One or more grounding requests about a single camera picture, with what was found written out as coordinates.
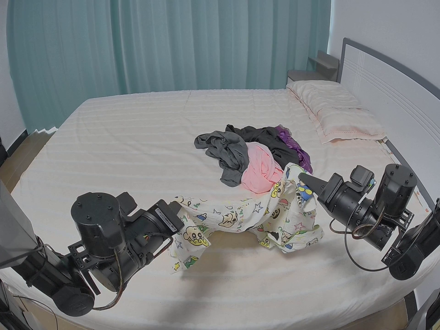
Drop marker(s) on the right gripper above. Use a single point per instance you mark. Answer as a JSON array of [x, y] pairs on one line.
[[347, 201]]

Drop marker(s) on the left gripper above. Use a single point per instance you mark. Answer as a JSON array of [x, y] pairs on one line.
[[151, 229]]

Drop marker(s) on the white printed pyjama top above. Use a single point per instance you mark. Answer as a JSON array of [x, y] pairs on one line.
[[233, 218]]

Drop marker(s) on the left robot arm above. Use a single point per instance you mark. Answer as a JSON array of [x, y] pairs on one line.
[[94, 218]]

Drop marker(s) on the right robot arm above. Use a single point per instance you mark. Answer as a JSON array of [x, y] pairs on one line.
[[395, 187]]

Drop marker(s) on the purple garment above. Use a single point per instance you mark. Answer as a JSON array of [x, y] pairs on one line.
[[292, 143]]

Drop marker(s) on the pale pink pillow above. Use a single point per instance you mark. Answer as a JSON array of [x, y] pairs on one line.
[[340, 112]]

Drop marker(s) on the pink garment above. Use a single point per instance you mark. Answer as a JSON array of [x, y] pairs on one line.
[[261, 170]]

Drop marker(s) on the black garment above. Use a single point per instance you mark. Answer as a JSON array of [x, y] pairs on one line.
[[271, 143]]

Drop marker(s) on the bed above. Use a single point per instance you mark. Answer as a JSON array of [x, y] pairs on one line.
[[120, 132]]

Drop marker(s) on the dark grey garment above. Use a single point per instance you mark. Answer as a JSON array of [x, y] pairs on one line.
[[230, 156]]

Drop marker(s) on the grey bedside table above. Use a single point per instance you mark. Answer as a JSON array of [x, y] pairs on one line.
[[318, 69]]

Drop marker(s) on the blue-green curtain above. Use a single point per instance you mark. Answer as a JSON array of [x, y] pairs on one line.
[[172, 36]]

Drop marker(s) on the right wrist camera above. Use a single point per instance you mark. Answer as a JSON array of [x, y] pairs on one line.
[[361, 176]]

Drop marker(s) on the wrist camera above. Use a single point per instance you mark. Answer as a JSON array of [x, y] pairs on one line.
[[128, 201], [361, 176]]

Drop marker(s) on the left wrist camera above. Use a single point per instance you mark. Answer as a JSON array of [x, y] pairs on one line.
[[128, 201]]

